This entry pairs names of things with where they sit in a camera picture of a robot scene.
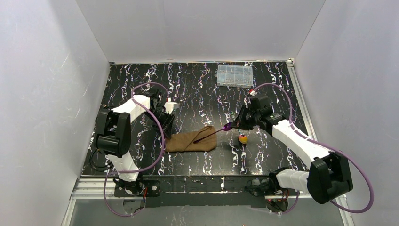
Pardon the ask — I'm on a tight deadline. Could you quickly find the purple spoon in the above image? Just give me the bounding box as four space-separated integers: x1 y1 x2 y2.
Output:
193 122 232 144

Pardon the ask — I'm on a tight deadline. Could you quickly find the brown burlap napkin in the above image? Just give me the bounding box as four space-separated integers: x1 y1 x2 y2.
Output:
165 126 217 153

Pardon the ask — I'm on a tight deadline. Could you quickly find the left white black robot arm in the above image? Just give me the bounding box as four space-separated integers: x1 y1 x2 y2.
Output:
94 89 178 194

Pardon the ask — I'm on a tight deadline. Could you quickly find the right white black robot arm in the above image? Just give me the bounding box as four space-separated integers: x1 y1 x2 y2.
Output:
231 95 353 204

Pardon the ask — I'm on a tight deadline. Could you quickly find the clear plastic organizer box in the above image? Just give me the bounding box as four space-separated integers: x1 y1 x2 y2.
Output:
216 64 254 89

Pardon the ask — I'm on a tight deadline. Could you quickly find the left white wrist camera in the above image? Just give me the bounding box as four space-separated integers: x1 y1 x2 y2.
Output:
164 97 179 114

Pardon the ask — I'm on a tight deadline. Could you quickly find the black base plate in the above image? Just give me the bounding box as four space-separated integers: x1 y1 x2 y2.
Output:
112 175 301 209

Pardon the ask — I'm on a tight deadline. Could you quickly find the black coiled cable yellow plug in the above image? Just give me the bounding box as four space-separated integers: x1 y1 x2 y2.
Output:
88 148 110 172

